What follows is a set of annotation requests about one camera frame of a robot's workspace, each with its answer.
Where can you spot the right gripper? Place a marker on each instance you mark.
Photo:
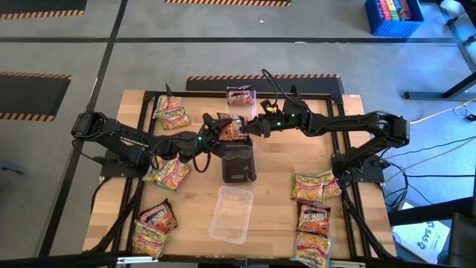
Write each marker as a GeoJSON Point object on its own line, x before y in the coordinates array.
{"type": "Point", "coordinates": [282, 121]}

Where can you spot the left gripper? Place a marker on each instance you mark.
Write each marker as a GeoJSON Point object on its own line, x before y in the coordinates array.
{"type": "Point", "coordinates": [210, 141]}

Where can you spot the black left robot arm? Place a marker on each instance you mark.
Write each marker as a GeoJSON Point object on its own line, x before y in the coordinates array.
{"type": "Point", "coordinates": [122, 137]}

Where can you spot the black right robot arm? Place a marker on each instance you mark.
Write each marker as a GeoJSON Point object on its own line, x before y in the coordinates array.
{"type": "Point", "coordinates": [357, 123]}

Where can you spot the clear plastic bin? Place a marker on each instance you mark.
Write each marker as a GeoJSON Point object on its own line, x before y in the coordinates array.
{"type": "Point", "coordinates": [241, 110]}
{"type": "Point", "coordinates": [231, 216]}

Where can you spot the dark grey plastic bin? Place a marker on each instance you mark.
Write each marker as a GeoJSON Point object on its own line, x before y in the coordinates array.
{"type": "Point", "coordinates": [240, 165]}

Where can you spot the black hazard-striped floor mat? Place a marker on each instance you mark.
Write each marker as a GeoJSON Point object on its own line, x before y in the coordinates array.
{"type": "Point", "coordinates": [223, 82]}
{"type": "Point", "coordinates": [41, 6]}
{"type": "Point", "coordinates": [227, 2]}
{"type": "Point", "coordinates": [29, 95]}

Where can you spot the blue plastic crate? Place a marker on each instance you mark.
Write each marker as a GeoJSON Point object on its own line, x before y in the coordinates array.
{"type": "Point", "coordinates": [375, 28]}

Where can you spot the black work desk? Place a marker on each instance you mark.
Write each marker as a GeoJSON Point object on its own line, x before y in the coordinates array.
{"type": "Point", "coordinates": [427, 95]}

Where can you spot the coloured boxes in crate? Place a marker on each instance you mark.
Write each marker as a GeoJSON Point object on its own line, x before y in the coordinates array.
{"type": "Point", "coordinates": [394, 9]}

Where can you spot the black bench beam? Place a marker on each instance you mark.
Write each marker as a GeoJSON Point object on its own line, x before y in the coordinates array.
{"type": "Point", "coordinates": [427, 214]}

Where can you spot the white printed cardboard box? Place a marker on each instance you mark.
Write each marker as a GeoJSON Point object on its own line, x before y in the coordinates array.
{"type": "Point", "coordinates": [422, 240]}

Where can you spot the black rig crossbar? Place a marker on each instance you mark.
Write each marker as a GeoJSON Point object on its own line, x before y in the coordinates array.
{"type": "Point", "coordinates": [56, 260]}

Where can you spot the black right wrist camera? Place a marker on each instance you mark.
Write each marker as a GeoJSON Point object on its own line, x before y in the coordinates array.
{"type": "Point", "coordinates": [266, 103]}

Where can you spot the black frame bracket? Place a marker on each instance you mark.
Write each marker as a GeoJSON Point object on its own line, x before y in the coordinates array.
{"type": "Point", "coordinates": [168, 90]}
{"type": "Point", "coordinates": [294, 90]}

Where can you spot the silver metal bracket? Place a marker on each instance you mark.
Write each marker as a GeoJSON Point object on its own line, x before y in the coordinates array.
{"type": "Point", "coordinates": [132, 260]}

